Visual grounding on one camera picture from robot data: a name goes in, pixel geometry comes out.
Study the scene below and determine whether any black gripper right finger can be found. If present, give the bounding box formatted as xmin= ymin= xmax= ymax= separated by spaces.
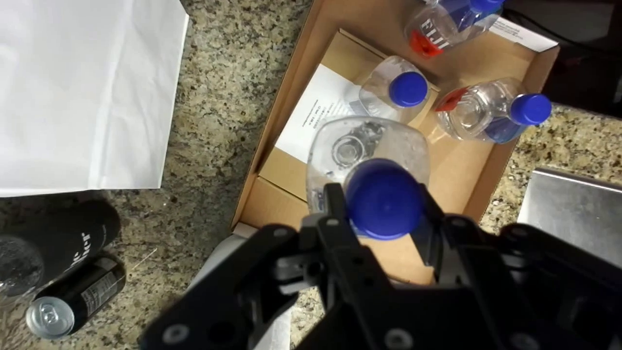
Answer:
xmin=414 ymin=183 xmax=622 ymax=313

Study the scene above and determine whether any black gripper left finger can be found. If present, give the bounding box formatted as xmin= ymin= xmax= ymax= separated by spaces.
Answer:
xmin=138 ymin=183 xmax=365 ymax=350

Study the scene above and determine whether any clear plastic bottle blue cap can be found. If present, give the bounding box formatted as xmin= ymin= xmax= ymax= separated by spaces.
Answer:
xmin=433 ymin=76 xmax=556 ymax=146
xmin=358 ymin=55 xmax=431 ymax=125
xmin=303 ymin=115 xmax=433 ymax=243
xmin=404 ymin=0 xmax=507 ymax=61

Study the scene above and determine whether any flat brown cardboard box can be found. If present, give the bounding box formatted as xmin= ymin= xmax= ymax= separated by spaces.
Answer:
xmin=256 ymin=27 xmax=443 ymax=204

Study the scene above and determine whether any shallow cardboard tray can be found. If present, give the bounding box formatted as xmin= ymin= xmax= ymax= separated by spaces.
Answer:
xmin=231 ymin=0 xmax=564 ymax=288

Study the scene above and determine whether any white printed paper sheet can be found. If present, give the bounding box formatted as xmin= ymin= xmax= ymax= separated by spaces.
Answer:
xmin=274 ymin=62 xmax=393 ymax=167

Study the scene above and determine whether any black drink can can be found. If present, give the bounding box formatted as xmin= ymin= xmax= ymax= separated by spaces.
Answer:
xmin=23 ymin=251 xmax=128 ymax=341

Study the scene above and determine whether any dark jar with script print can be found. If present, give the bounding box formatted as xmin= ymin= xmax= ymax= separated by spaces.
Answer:
xmin=0 ymin=197 xmax=122 ymax=298

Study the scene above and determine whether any white paper shopping bag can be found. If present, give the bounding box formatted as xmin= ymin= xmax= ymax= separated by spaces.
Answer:
xmin=0 ymin=0 xmax=190 ymax=199

